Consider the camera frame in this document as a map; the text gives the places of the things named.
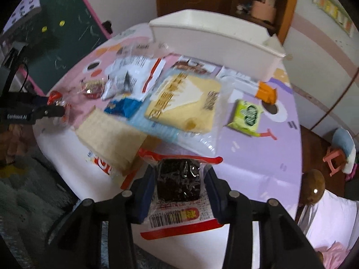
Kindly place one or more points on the round brown wooden post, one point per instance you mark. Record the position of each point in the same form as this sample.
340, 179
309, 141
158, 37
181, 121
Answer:
314, 186

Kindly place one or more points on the pink box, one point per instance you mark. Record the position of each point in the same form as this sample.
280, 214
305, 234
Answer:
263, 11

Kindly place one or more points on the grey shaggy rug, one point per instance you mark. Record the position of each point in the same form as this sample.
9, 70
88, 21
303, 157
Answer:
25, 196

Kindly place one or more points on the green chalkboard with pink frame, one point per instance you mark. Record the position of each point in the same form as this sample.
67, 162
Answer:
64, 33

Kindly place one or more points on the black clamp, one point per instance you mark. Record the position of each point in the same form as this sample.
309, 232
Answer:
108, 27

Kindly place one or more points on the yellow cracker packet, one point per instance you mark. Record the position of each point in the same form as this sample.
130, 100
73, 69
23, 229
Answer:
182, 101

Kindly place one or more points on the green snack packet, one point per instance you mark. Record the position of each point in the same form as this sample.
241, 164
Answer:
246, 116

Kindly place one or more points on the red orange snack packet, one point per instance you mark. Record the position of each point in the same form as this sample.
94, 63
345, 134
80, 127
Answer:
55, 96

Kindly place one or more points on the white plastic storage bin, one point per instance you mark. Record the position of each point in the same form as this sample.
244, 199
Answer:
210, 42

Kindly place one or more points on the wall poster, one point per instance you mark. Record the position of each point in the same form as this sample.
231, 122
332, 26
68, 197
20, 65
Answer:
333, 8

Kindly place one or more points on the blue snack packet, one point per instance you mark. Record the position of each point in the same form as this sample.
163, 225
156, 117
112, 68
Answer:
126, 107

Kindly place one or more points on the dark brownie snack packet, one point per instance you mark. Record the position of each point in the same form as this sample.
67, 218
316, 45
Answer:
179, 179

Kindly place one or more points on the red candy packet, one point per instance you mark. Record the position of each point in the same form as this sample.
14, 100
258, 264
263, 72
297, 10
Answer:
92, 88

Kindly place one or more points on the white orange snack packet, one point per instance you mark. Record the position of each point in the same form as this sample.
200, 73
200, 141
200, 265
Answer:
241, 82

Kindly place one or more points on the white pink bedding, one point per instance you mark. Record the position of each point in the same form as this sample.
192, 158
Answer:
331, 218

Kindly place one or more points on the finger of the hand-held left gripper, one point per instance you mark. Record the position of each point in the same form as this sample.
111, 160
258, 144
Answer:
49, 112
40, 99

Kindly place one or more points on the white red snack bag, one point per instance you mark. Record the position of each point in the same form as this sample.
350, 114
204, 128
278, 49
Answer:
140, 71

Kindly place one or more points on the white dotted paper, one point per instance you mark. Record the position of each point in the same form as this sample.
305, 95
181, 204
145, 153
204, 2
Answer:
25, 5

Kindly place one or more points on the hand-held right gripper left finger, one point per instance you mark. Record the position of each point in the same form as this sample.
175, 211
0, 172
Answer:
143, 201

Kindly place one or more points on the pink stool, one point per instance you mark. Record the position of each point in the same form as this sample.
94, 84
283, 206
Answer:
332, 159

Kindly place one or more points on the brown plush toy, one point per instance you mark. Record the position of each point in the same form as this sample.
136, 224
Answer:
18, 140

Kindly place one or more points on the brown snack packet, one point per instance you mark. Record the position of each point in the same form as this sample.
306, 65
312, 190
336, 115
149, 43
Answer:
193, 65

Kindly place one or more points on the beige wafer packet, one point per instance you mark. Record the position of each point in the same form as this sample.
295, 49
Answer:
109, 134

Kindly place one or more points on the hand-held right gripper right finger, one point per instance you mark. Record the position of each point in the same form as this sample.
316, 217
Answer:
216, 201

